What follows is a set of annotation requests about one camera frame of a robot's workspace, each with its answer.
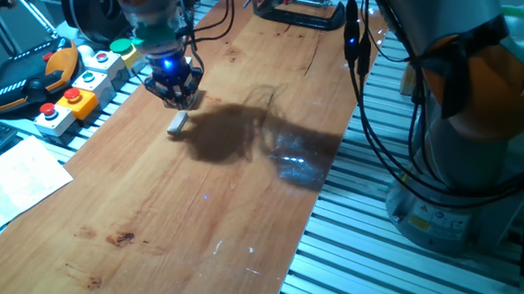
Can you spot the black clamp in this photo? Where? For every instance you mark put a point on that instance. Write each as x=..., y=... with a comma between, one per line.
x=301, y=22

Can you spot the black filament spool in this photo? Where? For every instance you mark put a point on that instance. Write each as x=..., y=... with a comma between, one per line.
x=92, y=17

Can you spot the grey box small red button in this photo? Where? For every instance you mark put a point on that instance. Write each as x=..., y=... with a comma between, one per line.
x=108, y=65

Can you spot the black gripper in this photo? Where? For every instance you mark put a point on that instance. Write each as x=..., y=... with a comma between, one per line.
x=172, y=73

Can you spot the green wrist adapter flange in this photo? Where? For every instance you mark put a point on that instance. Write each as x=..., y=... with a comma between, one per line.
x=155, y=35

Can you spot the white round object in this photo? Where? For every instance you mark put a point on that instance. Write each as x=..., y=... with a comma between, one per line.
x=85, y=53

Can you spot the orange wooden board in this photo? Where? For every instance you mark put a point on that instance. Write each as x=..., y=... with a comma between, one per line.
x=158, y=213

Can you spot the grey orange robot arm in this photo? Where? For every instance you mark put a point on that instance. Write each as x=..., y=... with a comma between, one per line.
x=451, y=6

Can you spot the yellow box red button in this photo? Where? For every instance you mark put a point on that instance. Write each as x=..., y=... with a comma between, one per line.
x=80, y=106

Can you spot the yellow box green mushroom button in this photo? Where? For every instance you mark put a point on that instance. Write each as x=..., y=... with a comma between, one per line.
x=122, y=46

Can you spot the grey box green button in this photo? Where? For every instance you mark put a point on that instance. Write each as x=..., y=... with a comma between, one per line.
x=95, y=85

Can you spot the pale wooden jenga block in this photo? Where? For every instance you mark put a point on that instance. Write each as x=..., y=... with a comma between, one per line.
x=177, y=123

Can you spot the black orange teach pendant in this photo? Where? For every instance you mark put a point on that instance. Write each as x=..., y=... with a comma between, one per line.
x=20, y=82

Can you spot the white paper sheets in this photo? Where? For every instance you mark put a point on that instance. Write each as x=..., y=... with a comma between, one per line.
x=20, y=179

